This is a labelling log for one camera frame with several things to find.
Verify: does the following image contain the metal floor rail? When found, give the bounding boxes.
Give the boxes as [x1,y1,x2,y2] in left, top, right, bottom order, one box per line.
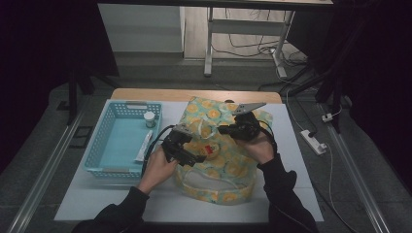
[6,106,86,233]
[325,124,392,233]

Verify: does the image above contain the black stand leg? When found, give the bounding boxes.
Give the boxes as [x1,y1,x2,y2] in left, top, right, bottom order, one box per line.
[66,69,95,126]

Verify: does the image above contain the hand-held gripper black cable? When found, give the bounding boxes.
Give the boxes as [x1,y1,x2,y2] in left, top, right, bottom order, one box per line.
[141,124,176,178]
[257,119,279,154]

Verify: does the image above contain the right hand-held gripper black cable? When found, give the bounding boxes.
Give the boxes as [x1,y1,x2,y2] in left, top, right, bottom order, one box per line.
[257,119,279,154]

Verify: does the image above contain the white cabinet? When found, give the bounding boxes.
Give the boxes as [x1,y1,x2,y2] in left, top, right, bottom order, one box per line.
[97,3,187,53]

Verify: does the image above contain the black curtain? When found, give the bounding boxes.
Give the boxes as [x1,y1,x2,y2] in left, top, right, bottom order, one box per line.
[288,0,412,192]
[0,0,120,173]

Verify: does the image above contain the white-legged desk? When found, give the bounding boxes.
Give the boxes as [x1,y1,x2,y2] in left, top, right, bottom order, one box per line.
[96,0,334,79]

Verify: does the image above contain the tangle of black floor cables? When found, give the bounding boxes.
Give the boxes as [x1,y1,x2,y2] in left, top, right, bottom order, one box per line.
[212,8,309,67]

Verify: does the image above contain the person's right hand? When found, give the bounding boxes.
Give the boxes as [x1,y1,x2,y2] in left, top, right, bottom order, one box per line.
[241,133,276,165]

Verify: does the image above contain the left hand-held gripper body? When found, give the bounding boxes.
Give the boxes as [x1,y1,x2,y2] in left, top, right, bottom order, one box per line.
[160,124,194,164]

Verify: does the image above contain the person's left hand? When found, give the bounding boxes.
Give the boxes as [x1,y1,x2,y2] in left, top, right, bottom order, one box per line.
[137,145,179,195]

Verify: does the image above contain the white power strip cable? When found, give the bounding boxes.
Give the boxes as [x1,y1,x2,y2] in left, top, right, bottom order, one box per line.
[324,144,358,233]

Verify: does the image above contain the white power strip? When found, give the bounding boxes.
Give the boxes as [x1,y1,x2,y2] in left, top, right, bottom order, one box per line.
[299,129,328,156]

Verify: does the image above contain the light blue perforated plastic basket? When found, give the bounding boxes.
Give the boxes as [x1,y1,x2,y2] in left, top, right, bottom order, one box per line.
[84,99,164,180]

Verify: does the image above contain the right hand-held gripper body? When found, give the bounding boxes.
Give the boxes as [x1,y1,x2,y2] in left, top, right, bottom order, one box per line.
[231,102,267,142]

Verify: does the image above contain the white tube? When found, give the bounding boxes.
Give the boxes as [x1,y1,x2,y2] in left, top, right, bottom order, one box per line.
[134,129,154,163]

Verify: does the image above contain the yellow flower print bag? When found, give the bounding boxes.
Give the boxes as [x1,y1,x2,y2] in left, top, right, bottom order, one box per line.
[173,96,274,206]

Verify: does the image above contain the left hand-held gripper black cable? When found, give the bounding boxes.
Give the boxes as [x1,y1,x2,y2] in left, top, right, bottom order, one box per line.
[141,124,176,178]

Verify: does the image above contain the small white jar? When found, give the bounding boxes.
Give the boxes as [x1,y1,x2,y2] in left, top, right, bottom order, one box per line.
[143,111,156,129]

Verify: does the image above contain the round tin with red label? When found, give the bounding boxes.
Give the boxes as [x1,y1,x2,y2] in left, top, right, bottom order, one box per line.
[200,142,222,160]

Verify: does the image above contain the black floor plate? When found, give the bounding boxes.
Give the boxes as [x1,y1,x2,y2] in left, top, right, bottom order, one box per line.
[69,125,95,150]

